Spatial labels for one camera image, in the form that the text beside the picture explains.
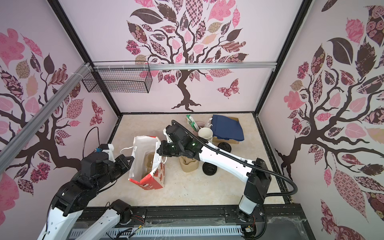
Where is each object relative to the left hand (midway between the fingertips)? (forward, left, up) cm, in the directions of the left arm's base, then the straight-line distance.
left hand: (135, 161), depth 66 cm
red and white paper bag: (-6, -9, -6) cm, 12 cm away
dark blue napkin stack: (+36, -47, -20) cm, 63 cm away
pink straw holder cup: (+33, -31, -14) cm, 48 cm away
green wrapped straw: (+31, -26, -8) cm, 41 cm away
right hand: (+5, -8, 0) cm, 10 cm away
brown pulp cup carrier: (+5, -24, -15) cm, 28 cm away
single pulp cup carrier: (+11, 0, -19) cm, 22 cm away
